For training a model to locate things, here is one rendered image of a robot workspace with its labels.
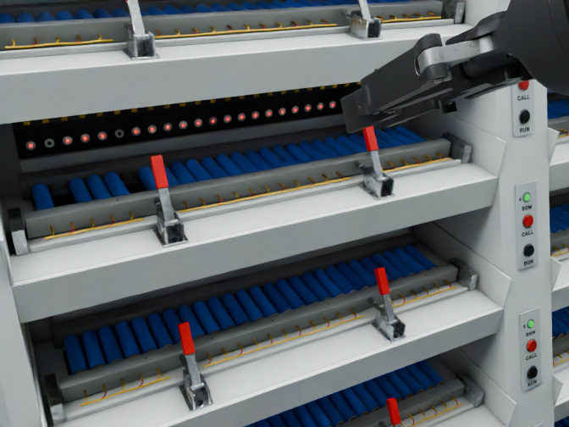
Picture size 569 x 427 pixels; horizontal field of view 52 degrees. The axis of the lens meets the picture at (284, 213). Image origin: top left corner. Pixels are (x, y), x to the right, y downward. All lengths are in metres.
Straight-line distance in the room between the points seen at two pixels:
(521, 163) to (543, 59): 0.54
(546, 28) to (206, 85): 0.38
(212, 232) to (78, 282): 0.15
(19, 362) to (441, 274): 0.57
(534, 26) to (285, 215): 0.41
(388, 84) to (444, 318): 0.50
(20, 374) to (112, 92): 0.28
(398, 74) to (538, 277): 0.59
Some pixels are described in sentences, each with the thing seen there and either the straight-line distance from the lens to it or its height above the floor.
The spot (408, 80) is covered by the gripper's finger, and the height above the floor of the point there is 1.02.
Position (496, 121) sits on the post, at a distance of 0.82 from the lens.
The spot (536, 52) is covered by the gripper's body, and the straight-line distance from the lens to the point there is 0.33.
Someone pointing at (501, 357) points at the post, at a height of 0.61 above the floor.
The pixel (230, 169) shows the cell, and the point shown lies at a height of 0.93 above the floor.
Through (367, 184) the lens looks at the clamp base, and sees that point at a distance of 0.74.
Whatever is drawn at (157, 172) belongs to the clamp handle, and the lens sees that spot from 0.62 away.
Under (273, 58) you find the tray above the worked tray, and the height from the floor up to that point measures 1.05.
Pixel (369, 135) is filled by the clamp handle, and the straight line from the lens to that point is 0.73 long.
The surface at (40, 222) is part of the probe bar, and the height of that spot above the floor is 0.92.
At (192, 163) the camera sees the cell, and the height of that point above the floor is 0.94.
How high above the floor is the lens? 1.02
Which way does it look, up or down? 12 degrees down
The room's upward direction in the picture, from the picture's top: 7 degrees counter-clockwise
